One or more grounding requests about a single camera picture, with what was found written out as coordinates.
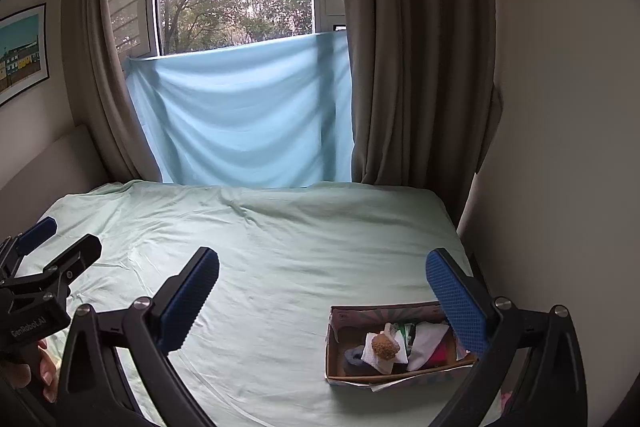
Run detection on framed wall picture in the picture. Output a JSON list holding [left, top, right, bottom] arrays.
[[0, 3, 51, 108]]

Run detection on pink printed cardboard box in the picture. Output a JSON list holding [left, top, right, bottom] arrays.
[[324, 301, 481, 394]]

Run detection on brown fuzzy ball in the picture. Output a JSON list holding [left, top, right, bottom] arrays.
[[371, 332, 401, 360]]

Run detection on beige headboard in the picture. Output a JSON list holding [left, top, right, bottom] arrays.
[[0, 124, 108, 208]]

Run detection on person's left hand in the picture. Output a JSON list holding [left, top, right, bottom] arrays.
[[0, 339, 63, 404]]

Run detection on lilac cloth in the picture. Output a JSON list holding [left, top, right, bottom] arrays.
[[406, 321, 451, 371]]

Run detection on brown curtain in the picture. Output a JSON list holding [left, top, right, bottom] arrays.
[[60, 0, 161, 182], [337, 0, 503, 228]]

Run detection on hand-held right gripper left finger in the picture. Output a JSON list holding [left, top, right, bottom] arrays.
[[52, 247, 221, 427]]

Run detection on green plastic packet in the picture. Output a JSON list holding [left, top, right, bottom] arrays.
[[395, 322, 418, 348]]

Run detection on grey sock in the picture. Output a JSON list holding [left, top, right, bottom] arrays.
[[342, 346, 368, 370]]

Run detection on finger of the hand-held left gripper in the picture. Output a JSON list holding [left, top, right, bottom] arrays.
[[0, 216, 58, 279], [30, 234, 103, 295]]

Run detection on light blue hanging cloth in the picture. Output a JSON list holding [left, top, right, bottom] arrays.
[[124, 32, 356, 188]]

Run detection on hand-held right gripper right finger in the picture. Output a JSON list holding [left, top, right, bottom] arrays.
[[425, 248, 588, 427]]

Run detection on magenta pouch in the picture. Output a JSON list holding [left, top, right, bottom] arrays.
[[430, 342, 458, 365]]

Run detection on white cloth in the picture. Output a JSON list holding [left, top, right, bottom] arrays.
[[361, 322, 408, 375]]

